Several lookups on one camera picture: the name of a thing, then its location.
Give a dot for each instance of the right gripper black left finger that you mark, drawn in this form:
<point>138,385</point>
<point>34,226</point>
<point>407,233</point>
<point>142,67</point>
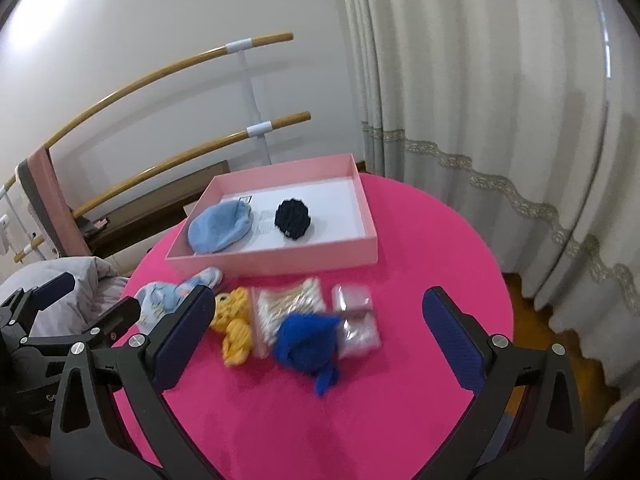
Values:
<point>88,437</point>

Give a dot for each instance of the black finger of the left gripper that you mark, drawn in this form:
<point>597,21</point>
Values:
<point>19,311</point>
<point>108,328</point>

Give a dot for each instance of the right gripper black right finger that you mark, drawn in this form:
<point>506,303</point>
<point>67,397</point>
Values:
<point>524,421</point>

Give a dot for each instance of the cartoon print baby sock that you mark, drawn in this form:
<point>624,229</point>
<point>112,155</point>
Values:
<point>158,299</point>

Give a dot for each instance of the small clear plastic bag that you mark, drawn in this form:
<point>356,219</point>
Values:
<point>358,332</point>

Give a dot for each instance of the royal blue knitted cloth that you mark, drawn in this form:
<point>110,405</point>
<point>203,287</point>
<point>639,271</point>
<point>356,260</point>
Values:
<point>307,343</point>

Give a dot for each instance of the navy knitted scrunchie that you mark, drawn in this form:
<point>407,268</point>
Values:
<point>292,218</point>

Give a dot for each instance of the low brown white cabinet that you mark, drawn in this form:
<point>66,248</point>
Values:
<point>152,212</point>

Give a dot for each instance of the yellow crochet toy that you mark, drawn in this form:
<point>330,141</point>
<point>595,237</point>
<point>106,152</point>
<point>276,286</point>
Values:
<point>232,320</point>

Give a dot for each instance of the pink grey hanging towel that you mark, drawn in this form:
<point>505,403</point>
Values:
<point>40,185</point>

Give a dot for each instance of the bag of cotton swabs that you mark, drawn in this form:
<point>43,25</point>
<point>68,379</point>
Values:
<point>271,306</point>

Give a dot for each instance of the pink shallow cardboard box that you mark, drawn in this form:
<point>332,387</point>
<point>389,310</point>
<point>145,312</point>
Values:
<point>341,235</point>

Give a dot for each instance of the lower wooden ballet bar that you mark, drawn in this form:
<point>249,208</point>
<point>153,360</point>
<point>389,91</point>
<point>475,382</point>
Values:
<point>186,156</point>

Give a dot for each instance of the wooden ballet bar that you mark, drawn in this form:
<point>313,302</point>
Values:
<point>186,156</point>
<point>47,98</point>

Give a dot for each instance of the upper wooden ballet bar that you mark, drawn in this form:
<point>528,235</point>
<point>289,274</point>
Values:
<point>47,98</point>

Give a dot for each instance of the cream curtain with lace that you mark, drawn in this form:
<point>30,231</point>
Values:
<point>522,115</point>

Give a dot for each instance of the white barre stand post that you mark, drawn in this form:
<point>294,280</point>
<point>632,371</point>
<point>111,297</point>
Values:
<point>252,105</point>

